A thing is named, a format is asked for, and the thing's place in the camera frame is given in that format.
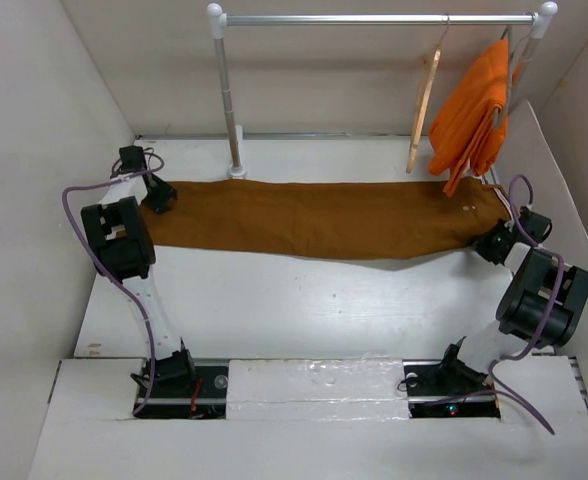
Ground brown trousers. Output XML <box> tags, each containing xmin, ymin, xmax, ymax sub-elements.
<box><xmin>142</xmin><ymin>178</ymin><xmax>509</xmax><ymax>260</ymax></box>

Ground wooden hanger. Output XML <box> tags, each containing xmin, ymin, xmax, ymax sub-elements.
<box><xmin>406</xmin><ymin>15</ymin><xmax>450</xmax><ymax>174</ymax></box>

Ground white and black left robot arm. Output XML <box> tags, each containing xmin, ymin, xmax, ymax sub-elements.
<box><xmin>81</xmin><ymin>146</ymin><xmax>197</xmax><ymax>397</ymax></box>

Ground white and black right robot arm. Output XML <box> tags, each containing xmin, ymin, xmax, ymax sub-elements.
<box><xmin>436</xmin><ymin>207</ymin><xmax>588</xmax><ymax>394</ymax></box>

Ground orange hanging garment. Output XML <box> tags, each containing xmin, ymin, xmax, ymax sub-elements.
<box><xmin>428</xmin><ymin>39</ymin><xmax>509</xmax><ymax>197</ymax></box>

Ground white and metal clothes rack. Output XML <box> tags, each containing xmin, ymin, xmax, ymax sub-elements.
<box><xmin>205</xmin><ymin>1</ymin><xmax>559</xmax><ymax>179</ymax></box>

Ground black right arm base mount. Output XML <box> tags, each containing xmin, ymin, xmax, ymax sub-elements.
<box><xmin>397</xmin><ymin>351</ymin><xmax>501</xmax><ymax>419</ymax></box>

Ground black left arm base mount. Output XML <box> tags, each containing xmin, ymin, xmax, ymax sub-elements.
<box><xmin>131</xmin><ymin>358</ymin><xmax>229</xmax><ymax>420</ymax></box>

